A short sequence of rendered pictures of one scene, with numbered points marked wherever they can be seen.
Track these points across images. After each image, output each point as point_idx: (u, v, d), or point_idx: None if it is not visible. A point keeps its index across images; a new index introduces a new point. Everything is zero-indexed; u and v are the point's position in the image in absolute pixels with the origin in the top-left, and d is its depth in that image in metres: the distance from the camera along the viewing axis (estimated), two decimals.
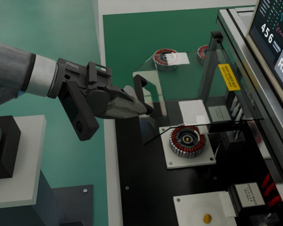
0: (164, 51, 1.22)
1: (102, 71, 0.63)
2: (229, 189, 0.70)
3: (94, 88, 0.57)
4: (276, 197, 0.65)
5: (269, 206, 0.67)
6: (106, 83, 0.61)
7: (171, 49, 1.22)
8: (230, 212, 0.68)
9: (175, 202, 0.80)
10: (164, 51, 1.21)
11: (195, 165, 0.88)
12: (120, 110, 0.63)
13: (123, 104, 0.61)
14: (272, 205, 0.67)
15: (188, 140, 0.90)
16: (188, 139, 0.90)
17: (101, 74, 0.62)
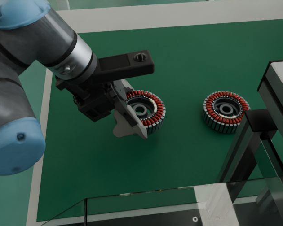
0: (136, 95, 0.66)
1: None
2: None
3: None
4: None
5: None
6: None
7: (150, 93, 0.66)
8: None
9: None
10: (137, 96, 0.65)
11: None
12: (134, 114, 0.58)
13: (125, 84, 0.63)
14: None
15: None
16: None
17: None
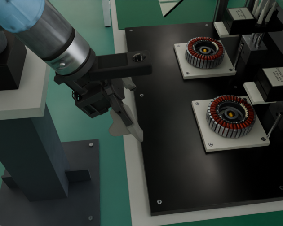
0: (227, 100, 0.71)
1: None
2: (256, 76, 0.65)
3: None
4: None
5: None
6: None
7: (240, 98, 0.71)
8: (257, 98, 0.63)
9: (194, 106, 0.74)
10: (227, 101, 0.71)
11: (214, 75, 0.82)
12: (131, 114, 0.58)
13: (126, 81, 0.63)
14: None
15: (205, 51, 0.84)
16: (205, 50, 0.84)
17: None
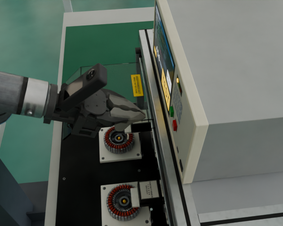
0: (123, 189, 0.93)
1: None
2: (137, 185, 0.90)
3: None
4: None
5: None
6: None
7: (133, 187, 0.93)
8: (135, 203, 0.88)
9: (101, 190, 0.96)
10: (123, 189, 0.93)
11: (124, 159, 1.04)
12: (121, 110, 0.62)
13: (119, 102, 0.63)
14: None
15: (119, 139, 1.06)
16: (119, 138, 1.06)
17: None
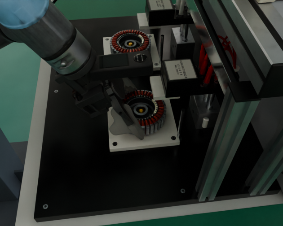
0: (139, 95, 0.66)
1: None
2: (160, 70, 0.59)
3: None
4: (209, 67, 0.54)
5: (204, 84, 0.57)
6: None
7: None
8: (158, 93, 0.57)
9: None
10: (139, 96, 0.66)
11: None
12: (132, 113, 0.59)
13: (127, 82, 0.63)
14: (207, 81, 0.56)
15: (130, 44, 0.79)
16: (131, 43, 0.79)
17: None
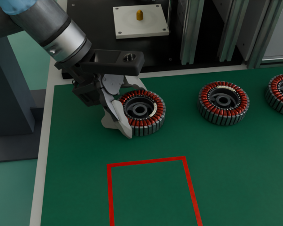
0: (144, 95, 0.66)
1: None
2: None
3: None
4: None
5: None
6: None
7: (158, 97, 0.65)
8: None
9: (114, 10, 0.89)
10: (144, 96, 0.66)
11: None
12: (122, 110, 0.59)
13: (132, 80, 0.64)
14: None
15: None
16: None
17: None
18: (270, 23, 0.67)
